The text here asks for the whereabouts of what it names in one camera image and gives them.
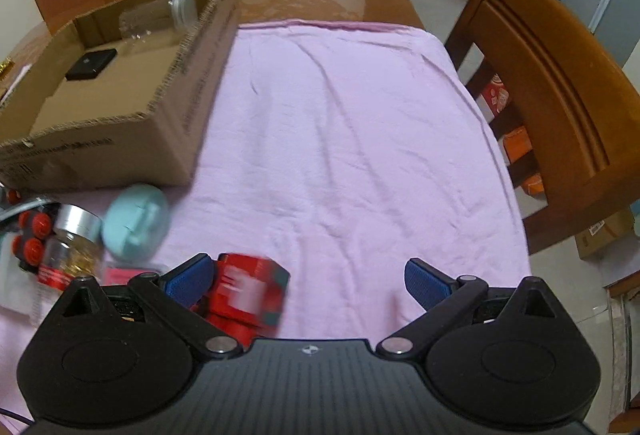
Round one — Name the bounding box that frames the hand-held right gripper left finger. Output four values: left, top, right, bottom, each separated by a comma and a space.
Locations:
50, 254, 243, 362

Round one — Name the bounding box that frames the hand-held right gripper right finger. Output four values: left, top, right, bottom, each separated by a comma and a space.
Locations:
376, 258, 563, 360

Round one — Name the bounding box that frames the capsule bottle with silver cap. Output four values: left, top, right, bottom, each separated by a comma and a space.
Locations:
37, 203, 104, 292

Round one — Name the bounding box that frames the cardboard box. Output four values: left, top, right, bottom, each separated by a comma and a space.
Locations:
0, 0, 242, 193
574, 209, 637, 262

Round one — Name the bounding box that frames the dark toy with red wheels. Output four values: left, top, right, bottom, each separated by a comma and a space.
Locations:
12, 210, 59, 274

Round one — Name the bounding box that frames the teal round case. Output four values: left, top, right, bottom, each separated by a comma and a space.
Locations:
101, 184, 170, 264

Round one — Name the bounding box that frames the pink towel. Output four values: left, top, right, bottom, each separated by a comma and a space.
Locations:
0, 18, 532, 418

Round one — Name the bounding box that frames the orange box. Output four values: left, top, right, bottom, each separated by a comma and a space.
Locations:
501, 126, 532, 166

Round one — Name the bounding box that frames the cardboard box on floor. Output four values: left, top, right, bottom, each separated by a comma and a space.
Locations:
574, 209, 637, 262

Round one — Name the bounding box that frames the red printed box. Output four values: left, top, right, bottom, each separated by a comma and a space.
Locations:
481, 74, 512, 122

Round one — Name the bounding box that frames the flat black box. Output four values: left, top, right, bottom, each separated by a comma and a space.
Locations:
65, 48, 119, 81

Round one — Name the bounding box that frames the wooden chair with curved back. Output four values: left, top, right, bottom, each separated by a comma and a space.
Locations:
444, 0, 640, 257

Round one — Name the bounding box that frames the clear plastic jar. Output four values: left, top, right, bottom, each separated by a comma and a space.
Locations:
120, 0, 197, 40

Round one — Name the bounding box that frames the grey refrigerator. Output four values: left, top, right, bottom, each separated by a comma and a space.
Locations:
589, 0, 640, 66

